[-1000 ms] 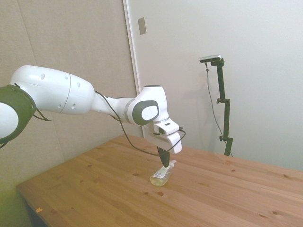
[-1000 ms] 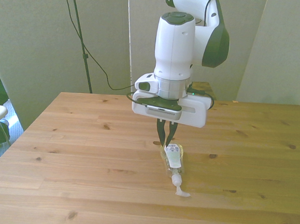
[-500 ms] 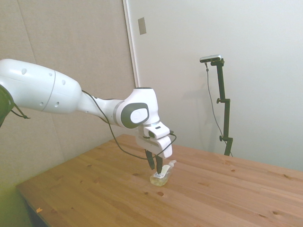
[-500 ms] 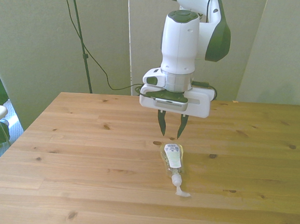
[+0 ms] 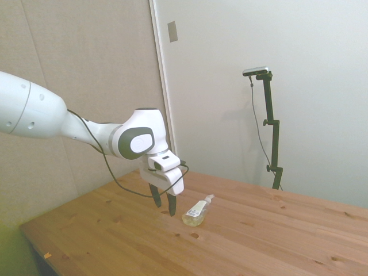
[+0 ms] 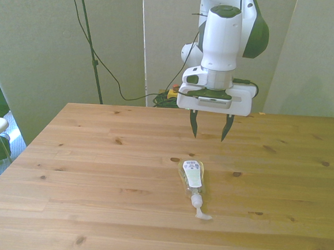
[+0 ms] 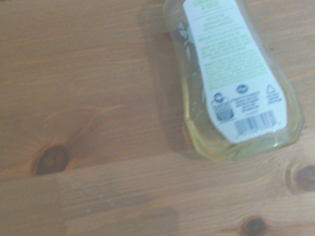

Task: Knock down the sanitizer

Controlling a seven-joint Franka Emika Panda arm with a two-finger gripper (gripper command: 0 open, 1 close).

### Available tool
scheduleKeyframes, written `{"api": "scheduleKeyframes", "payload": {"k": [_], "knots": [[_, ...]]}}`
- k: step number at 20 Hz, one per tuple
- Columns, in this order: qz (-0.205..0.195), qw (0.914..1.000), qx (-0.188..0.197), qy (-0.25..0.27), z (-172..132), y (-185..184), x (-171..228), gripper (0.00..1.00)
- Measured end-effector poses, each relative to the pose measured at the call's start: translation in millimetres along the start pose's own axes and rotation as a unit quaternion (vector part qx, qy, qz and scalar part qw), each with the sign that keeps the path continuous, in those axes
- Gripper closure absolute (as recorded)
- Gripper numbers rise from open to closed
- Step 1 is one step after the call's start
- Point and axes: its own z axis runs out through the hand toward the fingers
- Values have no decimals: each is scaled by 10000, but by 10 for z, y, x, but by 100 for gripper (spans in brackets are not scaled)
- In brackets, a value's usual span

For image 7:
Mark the clear sanitizer bottle white cap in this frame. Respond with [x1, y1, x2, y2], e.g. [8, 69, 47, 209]
[162, 0, 305, 162]

